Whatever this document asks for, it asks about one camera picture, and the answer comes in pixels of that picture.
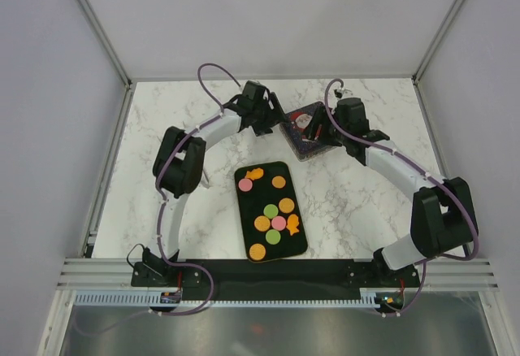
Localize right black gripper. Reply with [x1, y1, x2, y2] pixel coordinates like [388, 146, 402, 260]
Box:
[301, 105, 349, 148]

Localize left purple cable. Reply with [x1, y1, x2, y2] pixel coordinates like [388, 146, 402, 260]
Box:
[156, 63, 245, 267]

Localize orange fish cookie lower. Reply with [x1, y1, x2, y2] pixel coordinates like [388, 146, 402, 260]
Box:
[286, 214, 300, 236]

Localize gold tin lid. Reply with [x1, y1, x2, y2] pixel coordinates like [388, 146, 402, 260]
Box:
[279, 102, 324, 148]

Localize green round cookie upper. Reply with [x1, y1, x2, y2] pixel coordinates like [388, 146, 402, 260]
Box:
[263, 204, 279, 219]

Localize pink round cookie lower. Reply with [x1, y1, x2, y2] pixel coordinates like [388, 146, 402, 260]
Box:
[271, 215, 287, 231]

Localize orange round cookie top right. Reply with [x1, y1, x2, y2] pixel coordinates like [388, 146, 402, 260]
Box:
[271, 176, 286, 189]

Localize white slotted cable duct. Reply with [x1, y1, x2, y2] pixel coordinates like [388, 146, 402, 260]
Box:
[74, 289, 382, 309]

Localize pink round cookie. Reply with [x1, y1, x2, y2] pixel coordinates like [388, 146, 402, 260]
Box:
[271, 215, 287, 231]
[238, 178, 253, 192]

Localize green round cookie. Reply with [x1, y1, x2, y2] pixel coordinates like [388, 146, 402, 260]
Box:
[263, 204, 279, 219]
[265, 229, 281, 245]

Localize left aluminium frame post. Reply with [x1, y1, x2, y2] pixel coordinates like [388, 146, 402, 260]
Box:
[75, 0, 132, 89]

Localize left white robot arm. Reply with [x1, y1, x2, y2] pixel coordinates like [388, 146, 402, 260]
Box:
[149, 80, 288, 286]

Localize green round cookie lower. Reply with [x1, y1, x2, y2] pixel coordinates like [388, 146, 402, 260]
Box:
[265, 229, 281, 245]

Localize orange round cookie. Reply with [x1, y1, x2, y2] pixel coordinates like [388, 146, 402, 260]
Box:
[253, 215, 271, 232]
[271, 176, 286, 189]
[279, 198, 295, 214]
[249, 243, 267, 262]

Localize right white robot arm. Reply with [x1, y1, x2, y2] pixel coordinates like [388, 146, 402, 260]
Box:
[304, 98, 479, 287]

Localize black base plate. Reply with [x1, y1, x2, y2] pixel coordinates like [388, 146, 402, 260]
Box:
[131, 259, 419, 300]

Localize pink round cookie top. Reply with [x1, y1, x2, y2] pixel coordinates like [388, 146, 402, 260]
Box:
[238, 178, 253, 192]

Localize orange fish cookie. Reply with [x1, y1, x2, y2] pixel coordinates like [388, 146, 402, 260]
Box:
[286, 214, 300, 236]
[245, 167, 264, 181]

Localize orange fish cookie top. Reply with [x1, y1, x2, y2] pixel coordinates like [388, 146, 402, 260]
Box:
[245, 167, 264, 181]

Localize black cookie tray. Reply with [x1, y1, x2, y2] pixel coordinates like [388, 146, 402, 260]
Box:
[234, 161, 308, 263]

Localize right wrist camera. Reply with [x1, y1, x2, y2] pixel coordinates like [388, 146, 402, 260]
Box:
[334, 86, 353, 99]

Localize orange round cookie bottom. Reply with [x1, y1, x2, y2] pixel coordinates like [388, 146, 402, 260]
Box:
[249, 243, 267, 262]

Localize aluminium frame post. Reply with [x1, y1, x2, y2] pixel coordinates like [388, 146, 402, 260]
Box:
[75, 0, 132, 89]
[411, 0, 467, 86]

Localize orange round cookie left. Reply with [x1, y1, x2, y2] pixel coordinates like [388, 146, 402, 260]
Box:
[253, 215, 271, 232]

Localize right aluminium frame post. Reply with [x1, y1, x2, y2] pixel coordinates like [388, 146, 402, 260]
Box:
[411, 0, 467, 86]

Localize cookie tin box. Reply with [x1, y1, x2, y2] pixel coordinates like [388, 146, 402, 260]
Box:
[291, 144, 335, 162]

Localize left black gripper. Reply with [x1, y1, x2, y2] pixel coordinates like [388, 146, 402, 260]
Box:
[252, 93, 289, 138]

